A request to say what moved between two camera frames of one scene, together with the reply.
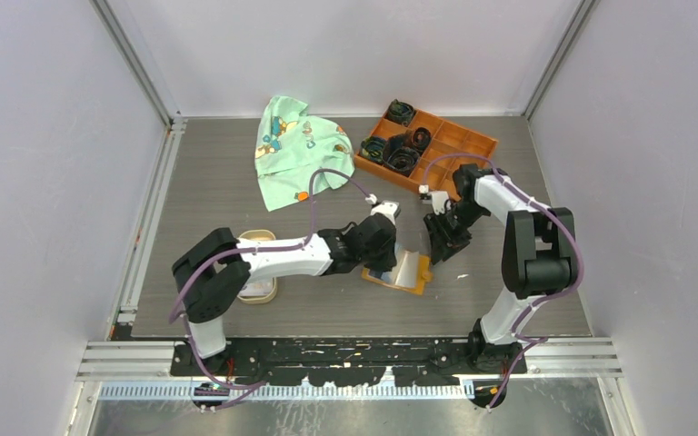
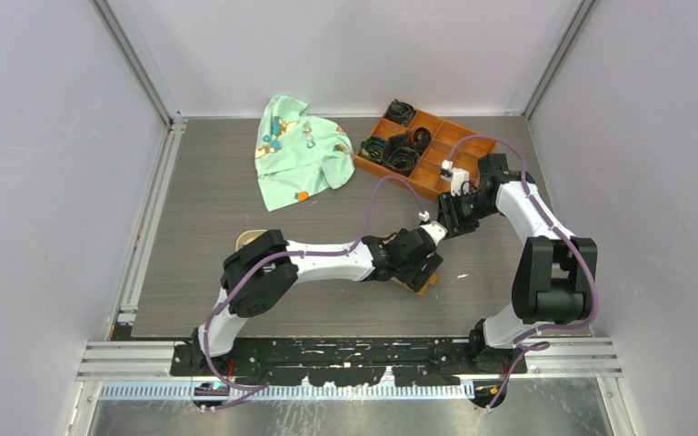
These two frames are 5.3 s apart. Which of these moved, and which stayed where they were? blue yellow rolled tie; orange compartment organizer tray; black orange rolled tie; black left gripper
Moved: black left gripper
Stayed: black orange rolled tie; orange compartment organizer tray; blue yellow rolled tie
